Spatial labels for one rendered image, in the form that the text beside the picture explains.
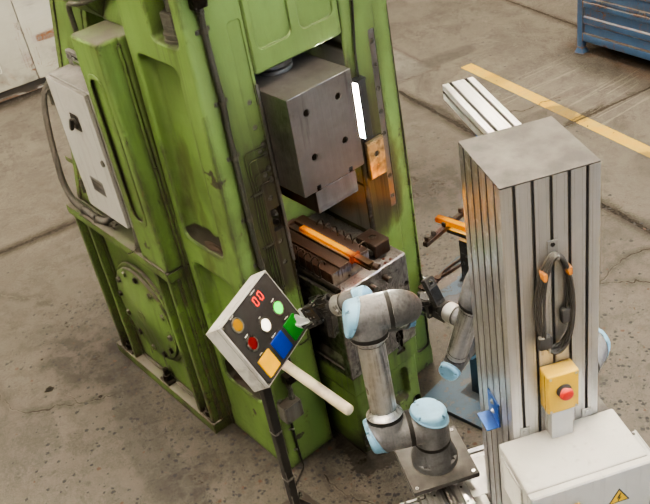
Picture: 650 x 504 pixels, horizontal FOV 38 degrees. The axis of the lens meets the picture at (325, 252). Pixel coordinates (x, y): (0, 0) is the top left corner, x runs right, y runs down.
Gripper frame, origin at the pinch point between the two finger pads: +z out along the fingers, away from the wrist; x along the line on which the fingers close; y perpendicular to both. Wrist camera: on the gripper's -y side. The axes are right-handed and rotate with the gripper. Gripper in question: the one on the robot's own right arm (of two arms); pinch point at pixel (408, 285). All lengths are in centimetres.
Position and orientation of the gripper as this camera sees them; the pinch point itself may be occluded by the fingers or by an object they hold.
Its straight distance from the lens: 353.7
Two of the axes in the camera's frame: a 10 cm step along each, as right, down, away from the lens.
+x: 7.5, -4.7, 4.7
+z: -6.4, -3.6, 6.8
